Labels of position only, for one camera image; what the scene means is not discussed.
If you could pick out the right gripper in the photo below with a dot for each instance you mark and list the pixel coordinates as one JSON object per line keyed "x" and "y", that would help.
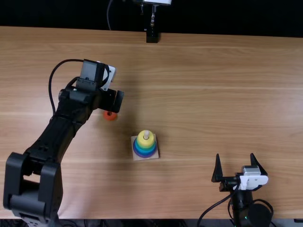
{"x": 228, "y": 183}

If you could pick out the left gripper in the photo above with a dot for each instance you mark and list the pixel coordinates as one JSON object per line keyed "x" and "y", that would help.
{"x": 111, "y": 100}

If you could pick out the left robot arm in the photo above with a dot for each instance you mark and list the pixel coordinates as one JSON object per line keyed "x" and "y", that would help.
{"x": 54, "y": 142}

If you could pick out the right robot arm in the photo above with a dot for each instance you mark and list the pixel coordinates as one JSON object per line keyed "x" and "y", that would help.
{"x": 241, "y": 203}

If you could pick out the wooden peg base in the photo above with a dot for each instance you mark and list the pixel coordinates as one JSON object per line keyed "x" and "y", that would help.
{"x": 154, "y": 157}

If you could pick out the black clamp stand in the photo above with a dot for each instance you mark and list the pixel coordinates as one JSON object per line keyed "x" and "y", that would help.
{"x": 153, "y": 37}

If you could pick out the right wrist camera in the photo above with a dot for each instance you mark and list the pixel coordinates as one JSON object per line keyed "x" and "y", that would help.
{"x": 254, "y": 180}

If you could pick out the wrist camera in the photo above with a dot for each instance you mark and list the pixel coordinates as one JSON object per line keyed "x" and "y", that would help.
{"x": 110, "y": 76}
{"x": 254, "y": 180}

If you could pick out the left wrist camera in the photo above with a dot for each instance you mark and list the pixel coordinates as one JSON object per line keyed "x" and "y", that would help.
{"x": 110, "y": 76}

